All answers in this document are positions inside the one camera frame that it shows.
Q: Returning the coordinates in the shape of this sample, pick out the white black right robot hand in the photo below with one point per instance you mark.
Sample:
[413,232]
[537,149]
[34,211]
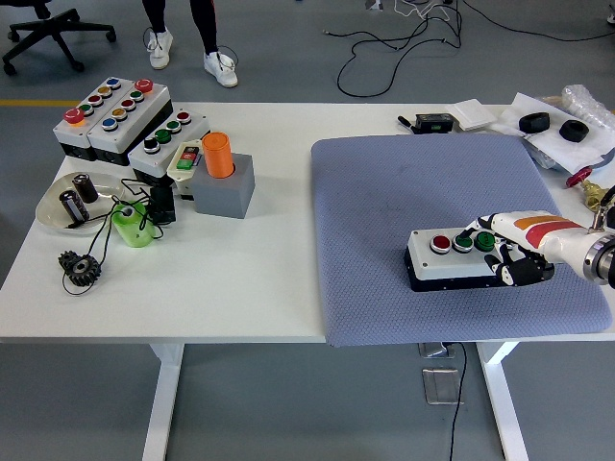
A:
[538,235]

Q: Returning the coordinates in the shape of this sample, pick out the white four-button control box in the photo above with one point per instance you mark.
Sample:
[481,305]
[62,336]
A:
[432,270]

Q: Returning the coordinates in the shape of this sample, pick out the five-button box with red stop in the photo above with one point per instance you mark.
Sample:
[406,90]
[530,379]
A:
[144,109]

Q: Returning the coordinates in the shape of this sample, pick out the five-button box with orange-ringed stop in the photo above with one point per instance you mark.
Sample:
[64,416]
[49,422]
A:
[69,134]

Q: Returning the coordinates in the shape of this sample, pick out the clear plastic bag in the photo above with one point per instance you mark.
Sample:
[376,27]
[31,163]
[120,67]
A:
[543,161]

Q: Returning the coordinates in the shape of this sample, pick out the white paper sheet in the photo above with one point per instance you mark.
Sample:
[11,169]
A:
[552,144]

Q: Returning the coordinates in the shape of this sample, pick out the bubble wrap roll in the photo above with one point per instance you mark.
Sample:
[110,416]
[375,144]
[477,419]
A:
[581,103]

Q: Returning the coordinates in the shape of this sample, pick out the black device green label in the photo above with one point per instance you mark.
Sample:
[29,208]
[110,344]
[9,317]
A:
[432,124]

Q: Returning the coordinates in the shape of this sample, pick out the metal floor outlet box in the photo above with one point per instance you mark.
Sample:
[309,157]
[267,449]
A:
[435,350]

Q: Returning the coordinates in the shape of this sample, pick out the grey-blue textured mat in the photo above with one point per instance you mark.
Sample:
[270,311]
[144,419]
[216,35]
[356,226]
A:
[384,201]

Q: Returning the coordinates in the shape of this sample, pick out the white table leg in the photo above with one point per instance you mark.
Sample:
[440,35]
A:
[163,398]
[502,398]

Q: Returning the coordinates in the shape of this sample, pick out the metal floor outlet plate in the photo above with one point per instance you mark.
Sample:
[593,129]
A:
[439,386]

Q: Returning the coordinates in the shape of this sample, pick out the grey block with hole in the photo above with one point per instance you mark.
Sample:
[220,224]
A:
[221,197]

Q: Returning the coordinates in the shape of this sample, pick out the orange cylinder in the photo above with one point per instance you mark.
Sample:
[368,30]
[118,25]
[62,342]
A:
[217,156]

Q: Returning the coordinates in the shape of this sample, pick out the small black adapter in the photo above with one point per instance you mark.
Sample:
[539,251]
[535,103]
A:
[162,204]

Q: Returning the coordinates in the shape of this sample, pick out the person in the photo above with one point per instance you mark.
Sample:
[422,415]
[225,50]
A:
[206,29]

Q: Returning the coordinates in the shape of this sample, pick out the green plastic cylinder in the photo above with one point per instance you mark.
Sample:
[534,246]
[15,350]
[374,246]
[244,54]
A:
[137,233]

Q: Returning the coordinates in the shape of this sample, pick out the white control box black knob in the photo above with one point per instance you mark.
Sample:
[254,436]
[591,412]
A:
[139,162]

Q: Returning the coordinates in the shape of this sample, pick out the brown capacitor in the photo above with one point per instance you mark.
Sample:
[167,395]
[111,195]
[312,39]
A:
[86,189]

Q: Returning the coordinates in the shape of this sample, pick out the black grey capacitor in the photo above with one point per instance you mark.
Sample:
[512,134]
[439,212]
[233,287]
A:
[74,207]

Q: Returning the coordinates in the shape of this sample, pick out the black bevel gear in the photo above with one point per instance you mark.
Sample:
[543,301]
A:
[72,269]

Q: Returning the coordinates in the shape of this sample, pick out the clear shallow bowl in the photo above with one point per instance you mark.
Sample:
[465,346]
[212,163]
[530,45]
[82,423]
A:
[53,207]

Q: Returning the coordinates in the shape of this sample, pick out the black office chair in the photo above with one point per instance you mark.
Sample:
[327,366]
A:
[45,24]

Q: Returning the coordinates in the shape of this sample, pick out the white flat switch plate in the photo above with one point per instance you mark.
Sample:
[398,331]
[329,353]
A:
[473,114]

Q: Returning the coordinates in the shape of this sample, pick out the cream red-green switch box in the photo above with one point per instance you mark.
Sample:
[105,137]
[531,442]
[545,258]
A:
[180,178]

